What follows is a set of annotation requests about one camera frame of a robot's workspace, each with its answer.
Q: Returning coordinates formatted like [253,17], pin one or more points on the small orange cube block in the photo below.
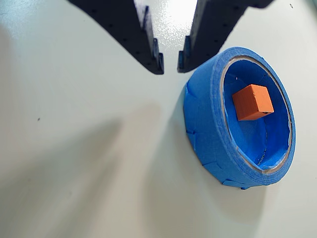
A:
[250,104]

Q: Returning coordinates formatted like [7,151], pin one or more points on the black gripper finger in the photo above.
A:
[213,27]
[123,27]

